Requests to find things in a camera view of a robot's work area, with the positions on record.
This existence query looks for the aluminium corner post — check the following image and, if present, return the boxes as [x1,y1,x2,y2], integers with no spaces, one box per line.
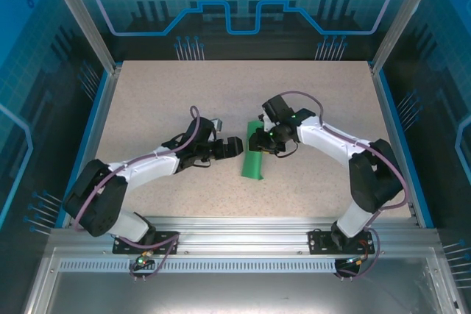
[369,0,445,74]
[40,0,123,74]

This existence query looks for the slotted aluminium cable duct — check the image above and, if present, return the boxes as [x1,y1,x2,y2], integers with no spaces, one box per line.
[58,259,420,274]

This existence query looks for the small cable connector with LED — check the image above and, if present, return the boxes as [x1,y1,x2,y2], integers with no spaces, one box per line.
[344,254,370,268]
[132,250,155,270]

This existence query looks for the aluminium front frame rail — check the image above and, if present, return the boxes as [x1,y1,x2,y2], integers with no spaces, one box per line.
[47,216,442,256]

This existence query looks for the metal front panel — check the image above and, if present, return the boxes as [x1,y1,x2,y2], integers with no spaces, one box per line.
[21,247,471,314]

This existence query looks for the aluminium side frame rail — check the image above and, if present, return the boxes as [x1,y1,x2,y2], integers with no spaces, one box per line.
[60,65,122,229]
[369,63,436,229]

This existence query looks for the green paper sheet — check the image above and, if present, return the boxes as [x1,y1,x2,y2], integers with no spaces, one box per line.
[241,121,266,182]

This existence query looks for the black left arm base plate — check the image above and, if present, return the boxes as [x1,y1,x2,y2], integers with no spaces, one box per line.
[112,230,180,256]

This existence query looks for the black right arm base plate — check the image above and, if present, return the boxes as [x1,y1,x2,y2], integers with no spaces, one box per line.
[308,228,382,256]

